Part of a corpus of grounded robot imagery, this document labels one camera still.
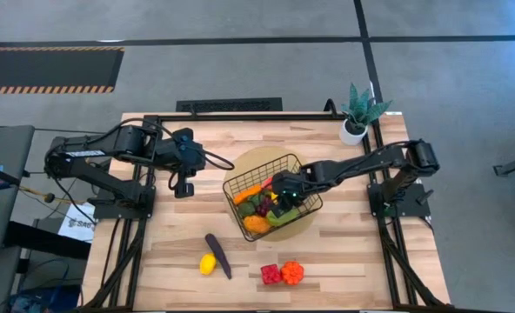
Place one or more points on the orange bell pepper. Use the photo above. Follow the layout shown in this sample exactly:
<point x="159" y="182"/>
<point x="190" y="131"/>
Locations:
<point x="292" y="273"/>

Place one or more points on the orange mango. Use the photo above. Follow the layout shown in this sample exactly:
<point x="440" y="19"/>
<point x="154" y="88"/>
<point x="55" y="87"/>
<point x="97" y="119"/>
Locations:
<point x="256" y="224"/>

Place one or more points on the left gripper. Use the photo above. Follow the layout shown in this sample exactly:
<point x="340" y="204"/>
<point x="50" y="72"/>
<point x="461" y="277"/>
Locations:
<point x="185" y="150"/>

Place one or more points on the orange carrot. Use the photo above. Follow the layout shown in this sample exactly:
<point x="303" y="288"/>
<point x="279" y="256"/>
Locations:
<point x="246" y="194"/>

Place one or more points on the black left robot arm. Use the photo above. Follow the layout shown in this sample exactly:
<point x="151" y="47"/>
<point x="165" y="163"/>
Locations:
<point x="101" y="150"/>

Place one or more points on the black floor vent grate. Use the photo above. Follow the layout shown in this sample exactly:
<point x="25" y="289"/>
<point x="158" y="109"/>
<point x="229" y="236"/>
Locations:
<point x="229" y="105"/>

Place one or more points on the purple grape bunch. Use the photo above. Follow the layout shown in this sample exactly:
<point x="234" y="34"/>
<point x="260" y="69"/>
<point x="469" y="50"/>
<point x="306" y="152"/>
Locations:
<point x="264" y="206"/>

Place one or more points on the black hazard-striped floor mat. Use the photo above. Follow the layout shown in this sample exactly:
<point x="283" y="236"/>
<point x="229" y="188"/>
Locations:
<point x="44" y="69"/>

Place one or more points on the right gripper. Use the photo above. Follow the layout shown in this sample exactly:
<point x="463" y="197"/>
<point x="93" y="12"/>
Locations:
<point x="290" y="187"/>

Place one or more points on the dark green avocado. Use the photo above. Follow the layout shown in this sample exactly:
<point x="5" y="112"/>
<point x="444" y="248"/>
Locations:
<point x="246" y="209"/>

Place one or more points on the green plant in white pot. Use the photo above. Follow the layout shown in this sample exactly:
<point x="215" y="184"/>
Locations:
<point x="353" y="130"/>

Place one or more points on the green starfruit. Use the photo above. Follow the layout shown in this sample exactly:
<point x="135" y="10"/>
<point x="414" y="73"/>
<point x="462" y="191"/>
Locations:
<point x="281" y="221"/>

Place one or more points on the white printed paper sheet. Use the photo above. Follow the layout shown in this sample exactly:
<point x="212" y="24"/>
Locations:
<point x="81" y="224"/>

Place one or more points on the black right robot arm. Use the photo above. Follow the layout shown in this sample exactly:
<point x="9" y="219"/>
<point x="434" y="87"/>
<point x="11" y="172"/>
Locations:
<point x="362" y="163"/>

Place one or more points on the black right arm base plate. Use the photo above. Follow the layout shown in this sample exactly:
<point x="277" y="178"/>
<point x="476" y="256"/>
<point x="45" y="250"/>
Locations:
<point x="414" y="211"/>

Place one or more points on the large yellow lemon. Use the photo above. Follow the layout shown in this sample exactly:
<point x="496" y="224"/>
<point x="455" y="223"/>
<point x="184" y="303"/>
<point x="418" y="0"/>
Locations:
<point x="207" y="264"/>

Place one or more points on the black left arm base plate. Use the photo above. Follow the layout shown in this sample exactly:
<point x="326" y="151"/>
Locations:
<point x="109" y="212"/>

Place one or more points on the round tan woven placemat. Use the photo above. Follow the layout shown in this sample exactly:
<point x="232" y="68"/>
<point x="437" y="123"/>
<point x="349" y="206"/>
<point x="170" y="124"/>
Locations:
<point x="249" y="158"/>

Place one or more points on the purple eggplant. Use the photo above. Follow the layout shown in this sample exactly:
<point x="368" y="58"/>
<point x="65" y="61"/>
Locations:
<point x="218" y="256"/>

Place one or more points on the dark blue bag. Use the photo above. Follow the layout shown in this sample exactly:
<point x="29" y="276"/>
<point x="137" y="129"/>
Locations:
<point x="44" y="300"/>

